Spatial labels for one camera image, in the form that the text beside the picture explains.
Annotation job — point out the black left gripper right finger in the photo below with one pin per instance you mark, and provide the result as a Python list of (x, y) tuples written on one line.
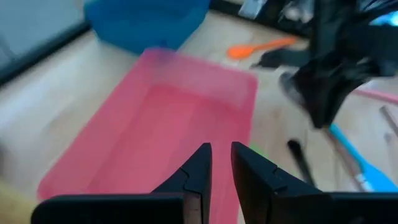
[(258, 186)]

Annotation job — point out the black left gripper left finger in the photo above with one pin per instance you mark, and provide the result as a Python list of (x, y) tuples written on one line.
[(196, 174)]

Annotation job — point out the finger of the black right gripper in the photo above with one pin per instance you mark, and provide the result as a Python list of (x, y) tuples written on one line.
[(314, 93), (337, 90)]

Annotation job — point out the green silicone spatula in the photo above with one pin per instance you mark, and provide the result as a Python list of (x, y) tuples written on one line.
[(258, 151)]

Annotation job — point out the black table knife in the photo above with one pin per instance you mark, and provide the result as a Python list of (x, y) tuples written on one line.
[(300, 158)]

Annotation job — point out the pink plastic bin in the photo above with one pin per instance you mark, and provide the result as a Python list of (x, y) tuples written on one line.
[(161, 124)]

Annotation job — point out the blue silicone spatula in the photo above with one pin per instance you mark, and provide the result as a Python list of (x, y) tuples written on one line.
[(376, 177)]

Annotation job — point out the blue plastic bin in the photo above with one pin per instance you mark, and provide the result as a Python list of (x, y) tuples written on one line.
[(146, 21)]

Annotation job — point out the pink silicone spatula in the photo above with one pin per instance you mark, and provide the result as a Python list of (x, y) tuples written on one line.
[(379, 96)]

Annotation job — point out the orange silicone spatula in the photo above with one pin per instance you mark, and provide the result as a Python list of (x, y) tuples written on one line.
[(242, 51)]

